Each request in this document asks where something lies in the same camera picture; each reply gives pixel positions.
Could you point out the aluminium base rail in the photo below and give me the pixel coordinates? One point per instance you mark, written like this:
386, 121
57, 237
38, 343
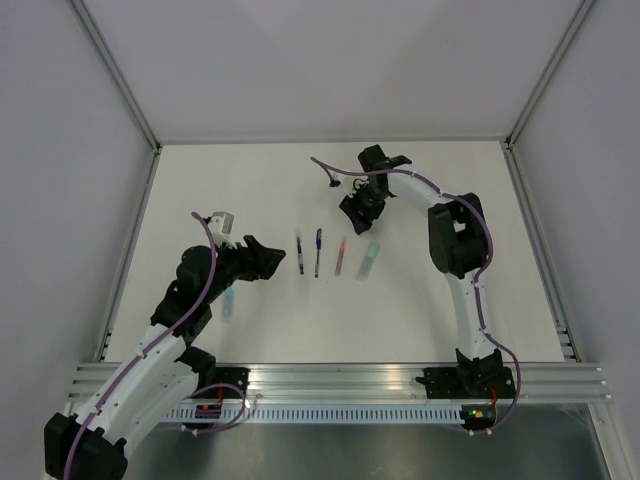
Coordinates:
395, 383

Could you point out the pink highlighter pen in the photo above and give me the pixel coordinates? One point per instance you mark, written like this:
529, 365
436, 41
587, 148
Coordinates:
340, 257

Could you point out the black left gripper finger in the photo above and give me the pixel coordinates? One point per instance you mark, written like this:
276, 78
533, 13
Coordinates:
269, 267
264, 253

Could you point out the green highlighter pen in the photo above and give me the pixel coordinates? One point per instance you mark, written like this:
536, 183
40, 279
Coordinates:
364, 269

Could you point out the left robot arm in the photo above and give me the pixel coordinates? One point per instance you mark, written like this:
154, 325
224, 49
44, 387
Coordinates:
99, 439

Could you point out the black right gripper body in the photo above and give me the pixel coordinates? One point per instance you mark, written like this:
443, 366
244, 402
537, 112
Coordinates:
367, 201

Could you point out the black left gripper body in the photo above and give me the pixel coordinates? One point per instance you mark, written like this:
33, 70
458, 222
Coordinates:
232, 264

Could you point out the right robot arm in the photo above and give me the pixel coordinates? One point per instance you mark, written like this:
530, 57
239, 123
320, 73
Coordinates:
460, 247

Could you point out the blue highlighter pen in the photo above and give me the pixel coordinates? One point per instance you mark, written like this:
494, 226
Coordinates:
228, 305

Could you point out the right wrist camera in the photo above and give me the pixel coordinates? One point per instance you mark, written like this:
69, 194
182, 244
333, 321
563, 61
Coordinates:
345, 182

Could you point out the white slotted cable duct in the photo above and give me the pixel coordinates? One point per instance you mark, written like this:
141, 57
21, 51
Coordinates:
350, 414

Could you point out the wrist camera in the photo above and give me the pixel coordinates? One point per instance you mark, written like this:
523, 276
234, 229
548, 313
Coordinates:
220, 225
345, 182

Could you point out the blue gel pen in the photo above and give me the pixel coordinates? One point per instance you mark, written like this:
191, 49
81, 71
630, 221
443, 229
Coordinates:
318, 242

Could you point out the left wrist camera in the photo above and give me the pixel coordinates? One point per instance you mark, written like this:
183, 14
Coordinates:
220, 225

